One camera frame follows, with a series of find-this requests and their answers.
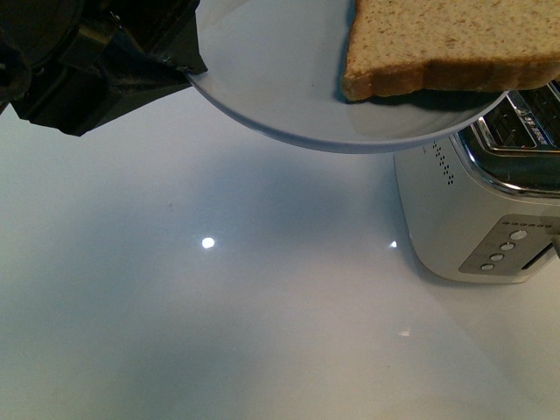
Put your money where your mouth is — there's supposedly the light blue round plate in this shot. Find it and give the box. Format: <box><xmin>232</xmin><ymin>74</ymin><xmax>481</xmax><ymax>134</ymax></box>
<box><xmin>192</xmin><ymin>1</ymin><xmax>502</xmax><ymax>154</ymax></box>

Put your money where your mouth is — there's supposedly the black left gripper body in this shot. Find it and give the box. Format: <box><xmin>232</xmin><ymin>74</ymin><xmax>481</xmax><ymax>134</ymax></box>
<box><xmin>1</xmin><ymin>1</ymin><xmax>184</xmax><ymax>137</ymax></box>

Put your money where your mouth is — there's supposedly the slice of brown bread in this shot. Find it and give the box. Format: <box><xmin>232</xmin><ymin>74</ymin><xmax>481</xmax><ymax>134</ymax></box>
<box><xmin>341</xmin><ymin>1</ymin><xmax>559</xmax><ymax>102</ymax></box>

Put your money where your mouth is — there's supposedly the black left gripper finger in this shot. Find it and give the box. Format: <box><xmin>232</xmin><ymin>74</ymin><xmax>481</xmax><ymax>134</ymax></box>
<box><xmin>108</xmin><ymin>0</ymin><xmax>207</xmax><ymax>83</ymax></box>

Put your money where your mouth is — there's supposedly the white chrome two-slot toaster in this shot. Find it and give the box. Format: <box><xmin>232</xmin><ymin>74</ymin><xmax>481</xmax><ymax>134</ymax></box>
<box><xmin>394</xmin><ymin>81</ymin><xmax>559</xmax><ymax>284</ymax></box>

